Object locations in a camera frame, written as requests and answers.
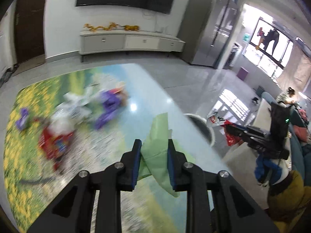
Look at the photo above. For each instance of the green plastic bag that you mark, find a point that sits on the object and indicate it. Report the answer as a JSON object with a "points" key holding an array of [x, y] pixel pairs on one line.
{"points": [[155, 155]]}

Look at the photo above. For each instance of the large purple wrapper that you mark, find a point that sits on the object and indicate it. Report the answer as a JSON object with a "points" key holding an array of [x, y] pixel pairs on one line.
{"points": [[109, 106]]}

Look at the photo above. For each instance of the dark slippers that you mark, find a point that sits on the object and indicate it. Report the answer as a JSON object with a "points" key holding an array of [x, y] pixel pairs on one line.
{"points": [[7, 75]]}

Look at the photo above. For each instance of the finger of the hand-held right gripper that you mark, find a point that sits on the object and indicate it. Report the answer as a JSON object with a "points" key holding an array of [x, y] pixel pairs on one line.
{"points": [[240, 137], [237, 127]]}

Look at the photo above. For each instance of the golden dragon ornament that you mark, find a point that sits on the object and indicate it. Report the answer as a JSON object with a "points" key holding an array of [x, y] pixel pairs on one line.
{"points": [[102, 27]]}

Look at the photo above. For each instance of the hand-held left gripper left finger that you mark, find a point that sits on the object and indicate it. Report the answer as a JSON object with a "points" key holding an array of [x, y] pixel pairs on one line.
{"points": [[136, 167]]}

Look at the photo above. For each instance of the purple box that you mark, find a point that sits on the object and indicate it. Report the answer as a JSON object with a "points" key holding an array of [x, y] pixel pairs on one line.
{"points": [[243, 73]]}

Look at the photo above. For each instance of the person's right hand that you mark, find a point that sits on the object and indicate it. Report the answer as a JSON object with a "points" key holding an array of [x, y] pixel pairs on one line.
{"points": [[267, 172]]}

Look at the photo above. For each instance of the teal sofa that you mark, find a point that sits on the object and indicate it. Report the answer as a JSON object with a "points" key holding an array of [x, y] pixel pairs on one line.
{"points": [[297, 148]]}

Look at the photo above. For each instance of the window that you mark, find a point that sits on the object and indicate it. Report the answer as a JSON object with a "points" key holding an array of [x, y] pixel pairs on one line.
{"points": [[257, 55]]}

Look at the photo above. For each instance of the white round bin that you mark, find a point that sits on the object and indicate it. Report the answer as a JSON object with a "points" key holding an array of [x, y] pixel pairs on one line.
{"points": [[209, 137]]}

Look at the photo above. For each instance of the red wrapper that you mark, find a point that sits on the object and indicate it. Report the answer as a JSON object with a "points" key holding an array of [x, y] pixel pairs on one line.
{"points": [[54, 143]]}

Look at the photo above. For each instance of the small purple wrapper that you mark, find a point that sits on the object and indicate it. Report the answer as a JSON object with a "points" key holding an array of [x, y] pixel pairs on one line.
{"points": [[23, 119]]}

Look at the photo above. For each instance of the white television cabinet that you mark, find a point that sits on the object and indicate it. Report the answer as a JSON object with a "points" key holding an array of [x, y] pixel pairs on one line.
{"points": [[121, 43]]}

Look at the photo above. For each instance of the small golden ornament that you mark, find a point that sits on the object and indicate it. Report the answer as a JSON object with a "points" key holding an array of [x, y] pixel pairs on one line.
{"points": [[131, 28]]}

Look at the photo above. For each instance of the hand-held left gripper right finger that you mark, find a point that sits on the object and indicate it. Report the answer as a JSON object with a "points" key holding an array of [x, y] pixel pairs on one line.
{"points": [[171, 170]]}

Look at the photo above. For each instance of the red and white snack packet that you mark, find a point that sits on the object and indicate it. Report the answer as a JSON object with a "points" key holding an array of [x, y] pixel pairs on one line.
{"points": [[216, 120]]}

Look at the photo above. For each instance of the dark hanging clothes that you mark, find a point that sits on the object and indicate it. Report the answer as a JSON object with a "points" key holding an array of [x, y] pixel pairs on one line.
{"points": [[273, 41]]}

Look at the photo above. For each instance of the dark brown door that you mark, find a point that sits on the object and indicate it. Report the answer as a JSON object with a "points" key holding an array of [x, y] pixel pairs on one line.
{"points": [[29, 21]]}

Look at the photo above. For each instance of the person's right forearm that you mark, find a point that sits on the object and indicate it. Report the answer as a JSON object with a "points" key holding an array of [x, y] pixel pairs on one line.
{"points": [[291, 196]]}

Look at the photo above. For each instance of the grey refrigerator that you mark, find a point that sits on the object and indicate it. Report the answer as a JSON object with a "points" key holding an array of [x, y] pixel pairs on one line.
{"points": [[206, 26]]}

